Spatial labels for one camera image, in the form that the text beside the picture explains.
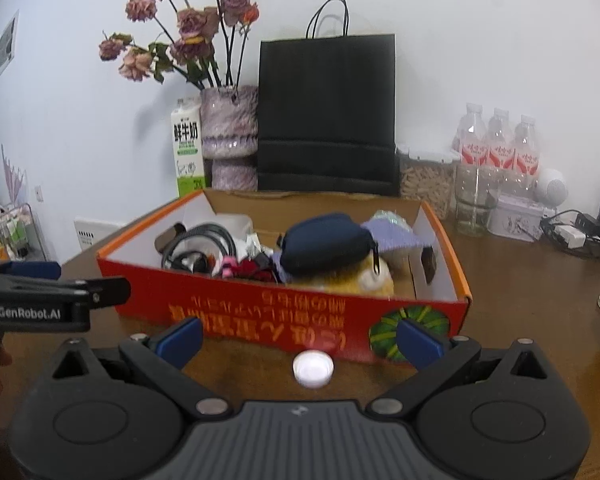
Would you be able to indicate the clear water bottle red label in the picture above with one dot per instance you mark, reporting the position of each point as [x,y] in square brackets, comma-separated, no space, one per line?
[471,145]
[500,147]
[526,157]

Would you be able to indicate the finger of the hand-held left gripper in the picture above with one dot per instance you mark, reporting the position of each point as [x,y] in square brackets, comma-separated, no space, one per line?
[105,291]
[35,270]

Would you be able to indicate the clear jar of brown pellets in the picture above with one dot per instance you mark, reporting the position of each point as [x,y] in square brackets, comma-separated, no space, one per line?
[425,185]

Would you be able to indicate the clear drinking glass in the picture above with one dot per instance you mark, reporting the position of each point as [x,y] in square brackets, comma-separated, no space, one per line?
[475,205]

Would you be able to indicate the silver foil packet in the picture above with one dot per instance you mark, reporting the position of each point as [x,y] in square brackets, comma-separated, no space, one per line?
[253,244]

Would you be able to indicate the purple fabric pouch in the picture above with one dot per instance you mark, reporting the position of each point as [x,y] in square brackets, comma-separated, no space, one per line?
[397,239]

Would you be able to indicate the iridescent mesh ball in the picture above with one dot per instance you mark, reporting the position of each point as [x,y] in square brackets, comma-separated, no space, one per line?
[394,219]

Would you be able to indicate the red snack wrapper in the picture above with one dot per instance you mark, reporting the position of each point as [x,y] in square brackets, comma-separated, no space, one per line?
[257,272]

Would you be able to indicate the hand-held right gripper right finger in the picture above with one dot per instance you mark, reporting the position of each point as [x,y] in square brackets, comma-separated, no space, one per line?
[417,344]

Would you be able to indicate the orange cardboard box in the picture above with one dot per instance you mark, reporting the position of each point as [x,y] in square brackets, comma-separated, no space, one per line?
[290,312]

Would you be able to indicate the white wall socket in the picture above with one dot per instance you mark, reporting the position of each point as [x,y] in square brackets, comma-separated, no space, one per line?
[39,193]

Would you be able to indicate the dried flowers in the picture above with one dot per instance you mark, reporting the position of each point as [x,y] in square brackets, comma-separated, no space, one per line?
[190,35]

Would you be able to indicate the green and white milk carton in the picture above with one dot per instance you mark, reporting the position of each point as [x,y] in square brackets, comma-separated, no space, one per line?
[187,155]

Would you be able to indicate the black paper bag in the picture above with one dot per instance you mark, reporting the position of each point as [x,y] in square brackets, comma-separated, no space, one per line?
[325,120]

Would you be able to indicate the white tin box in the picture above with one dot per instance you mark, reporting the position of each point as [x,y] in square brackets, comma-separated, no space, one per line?
[517,220]

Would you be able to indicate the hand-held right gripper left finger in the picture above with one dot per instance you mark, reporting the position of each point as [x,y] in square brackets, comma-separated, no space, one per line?
[182,340]

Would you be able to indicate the yellow plush toy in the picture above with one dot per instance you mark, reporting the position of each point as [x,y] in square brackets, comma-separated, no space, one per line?
[347,280]

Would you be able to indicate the wall poster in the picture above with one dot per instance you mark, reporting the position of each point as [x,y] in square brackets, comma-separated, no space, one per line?
[8,42]

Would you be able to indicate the navy soft pouch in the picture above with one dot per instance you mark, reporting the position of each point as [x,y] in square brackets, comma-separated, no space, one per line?
[325,242]

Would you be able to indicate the white round lid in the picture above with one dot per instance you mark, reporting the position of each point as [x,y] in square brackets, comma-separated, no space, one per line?
[313,369]

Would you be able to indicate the white charger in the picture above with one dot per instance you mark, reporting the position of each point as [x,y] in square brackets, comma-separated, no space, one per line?
[570,236]

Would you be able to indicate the purple ceramic vase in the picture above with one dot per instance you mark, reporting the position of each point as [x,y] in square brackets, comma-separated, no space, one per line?
[229,135]

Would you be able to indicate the white vented box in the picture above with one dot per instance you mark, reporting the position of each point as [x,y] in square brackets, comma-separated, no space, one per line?
[92,235]

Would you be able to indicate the white round device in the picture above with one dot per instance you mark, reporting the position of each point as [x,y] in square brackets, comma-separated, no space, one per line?
[553,187]

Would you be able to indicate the purple feather decoration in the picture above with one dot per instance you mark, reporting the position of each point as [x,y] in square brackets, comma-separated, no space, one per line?
[14,177]

